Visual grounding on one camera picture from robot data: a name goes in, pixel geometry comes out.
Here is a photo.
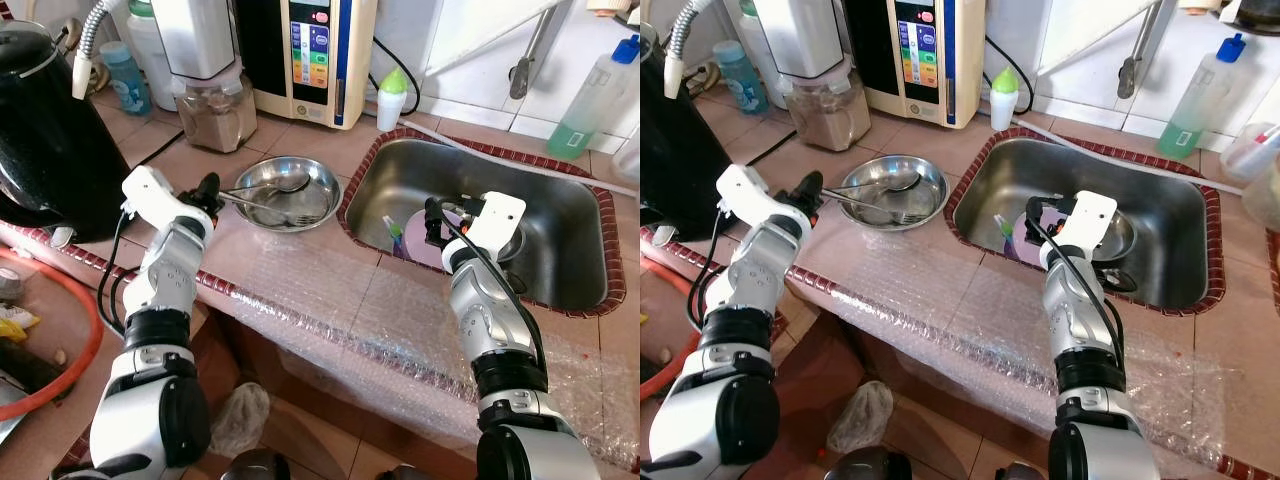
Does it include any round steel plate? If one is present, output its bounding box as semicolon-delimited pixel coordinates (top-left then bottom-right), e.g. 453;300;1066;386
233;155;341;233
838;153;949;231

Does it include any red plastic basin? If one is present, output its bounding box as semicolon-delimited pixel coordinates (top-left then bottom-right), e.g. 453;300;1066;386
640;258;701;401
0;245;104;421

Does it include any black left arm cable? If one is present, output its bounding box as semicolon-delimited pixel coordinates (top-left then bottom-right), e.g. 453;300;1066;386
97;205;136;336
685;205;731;331

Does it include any small steel bowl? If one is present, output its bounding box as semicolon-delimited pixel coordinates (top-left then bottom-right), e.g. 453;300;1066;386
495;215;528;265
1100;205;1139;263

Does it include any beige water ioniser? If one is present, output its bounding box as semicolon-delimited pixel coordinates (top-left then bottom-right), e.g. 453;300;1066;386
845;0;986;129
235;0;379;131

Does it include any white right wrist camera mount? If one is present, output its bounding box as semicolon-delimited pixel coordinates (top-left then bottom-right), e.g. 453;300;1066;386
462;192;528;256
1055;190;1119;253

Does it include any crumpled plastic bag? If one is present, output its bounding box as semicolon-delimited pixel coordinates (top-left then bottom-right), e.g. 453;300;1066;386
828;380;894;456
210;383;271;459

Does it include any purple plastic bowl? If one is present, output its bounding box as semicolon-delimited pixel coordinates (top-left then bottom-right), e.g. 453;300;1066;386
392;208;466;271
1010;210;1061;271

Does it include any small white bottle green cap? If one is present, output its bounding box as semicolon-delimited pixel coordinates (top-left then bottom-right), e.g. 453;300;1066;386
990;68;1019;131
377;68;409;133

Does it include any clear bubble wrap sheet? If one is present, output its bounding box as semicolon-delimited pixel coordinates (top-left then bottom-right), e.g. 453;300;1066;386
195;235;641;471
785;235;1231;466

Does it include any black power cable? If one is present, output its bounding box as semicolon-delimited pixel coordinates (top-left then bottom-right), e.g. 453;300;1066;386
375;38;421;116
985;35;1031;113

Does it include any dish soap bottle blue cap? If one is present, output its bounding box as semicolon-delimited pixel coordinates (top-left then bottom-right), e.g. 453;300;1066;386
547;35;641;159
1157;33;1248;159

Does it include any white countertop appliance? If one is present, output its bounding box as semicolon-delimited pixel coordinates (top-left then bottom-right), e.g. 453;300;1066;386
150;0;241;81
752;0;846;81

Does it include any black kettle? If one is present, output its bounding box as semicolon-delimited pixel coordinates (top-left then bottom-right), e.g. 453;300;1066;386
640;25;733;241
0;22;131;244

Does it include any white hose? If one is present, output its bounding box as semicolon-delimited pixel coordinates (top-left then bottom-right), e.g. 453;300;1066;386
1020;115;1241;186
410;112;641;196

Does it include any white jug green cap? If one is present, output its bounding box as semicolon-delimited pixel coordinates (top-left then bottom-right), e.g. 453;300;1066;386
125;0;176;111
738;0;791;91

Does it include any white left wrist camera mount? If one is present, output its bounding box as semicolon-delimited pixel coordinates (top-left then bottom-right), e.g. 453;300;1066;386
716;164;786;231
120;165;189;233

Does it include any hanging metal lever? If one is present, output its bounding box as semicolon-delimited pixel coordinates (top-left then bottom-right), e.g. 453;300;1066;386
1117;0;1166;99
508;5;561;99

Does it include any steel fork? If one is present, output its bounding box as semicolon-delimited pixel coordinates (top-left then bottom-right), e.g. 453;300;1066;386
218;192;309;227
822;190;916;223

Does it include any stainless steel sink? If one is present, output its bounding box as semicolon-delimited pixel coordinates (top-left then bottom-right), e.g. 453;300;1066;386
943;127;1226;316
338;128;628;319

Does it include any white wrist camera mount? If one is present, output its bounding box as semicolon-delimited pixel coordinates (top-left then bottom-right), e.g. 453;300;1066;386
462;192;528;256
120;165;189;233
1055;190;1119;253
716;164;786;231

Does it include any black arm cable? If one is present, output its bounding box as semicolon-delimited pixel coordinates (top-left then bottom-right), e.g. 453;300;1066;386
440;215;549;371
1030;210;1126;361
97;205;136;336
685;205;731;331

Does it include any glass jar brown powder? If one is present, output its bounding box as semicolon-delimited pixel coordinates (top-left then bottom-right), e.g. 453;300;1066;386
783;72;873;153
175;70;259;154

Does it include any flexible metal faucet hose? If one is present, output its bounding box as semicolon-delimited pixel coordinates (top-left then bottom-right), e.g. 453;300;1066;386
72;0;126;99
665;0;716;99

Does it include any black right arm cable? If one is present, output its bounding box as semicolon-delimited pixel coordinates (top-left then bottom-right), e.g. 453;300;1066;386
440;215;549;371
1030;210;1126;361

